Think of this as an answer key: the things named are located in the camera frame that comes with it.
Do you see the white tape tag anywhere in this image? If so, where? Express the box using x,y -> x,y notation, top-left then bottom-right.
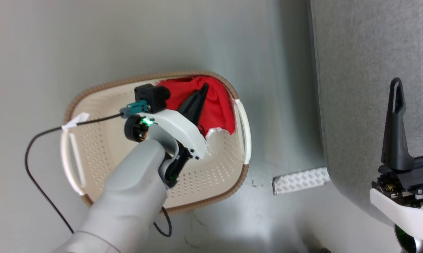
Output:
62,112 -> 90,131

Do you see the red clothing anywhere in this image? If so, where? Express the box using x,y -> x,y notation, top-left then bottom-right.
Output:
158,76 -> 236,138

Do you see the white patterned floor strip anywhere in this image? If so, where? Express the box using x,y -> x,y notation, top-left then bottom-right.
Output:
272,166 -> 331,196

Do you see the beige perforated laundry basket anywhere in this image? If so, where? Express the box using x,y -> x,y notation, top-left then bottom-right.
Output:
60,71 -> 251,216

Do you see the grey fabric sofa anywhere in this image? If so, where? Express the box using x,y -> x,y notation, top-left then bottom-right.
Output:
308,0 -> 423,225

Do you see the long black camera cable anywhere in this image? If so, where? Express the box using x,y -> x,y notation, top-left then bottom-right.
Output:
25,113 -> 124,234

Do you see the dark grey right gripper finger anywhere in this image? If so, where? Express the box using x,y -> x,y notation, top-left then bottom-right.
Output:
381,78 -> 415,173

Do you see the short black looped cable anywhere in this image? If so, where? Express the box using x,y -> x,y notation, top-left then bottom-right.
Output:
153,207 -> 172,237

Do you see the teal cable connector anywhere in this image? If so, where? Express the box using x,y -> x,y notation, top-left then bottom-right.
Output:
120,100 -> 149,118

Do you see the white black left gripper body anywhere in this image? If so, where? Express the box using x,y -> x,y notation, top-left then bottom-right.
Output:
145,108 -> 209,188

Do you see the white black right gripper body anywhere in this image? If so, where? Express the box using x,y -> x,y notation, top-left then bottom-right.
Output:
369,153 -> 423,244

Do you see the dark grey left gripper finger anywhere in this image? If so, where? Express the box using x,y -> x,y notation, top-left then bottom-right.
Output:
177,90 -> 200,119
190,83 -> 209,126

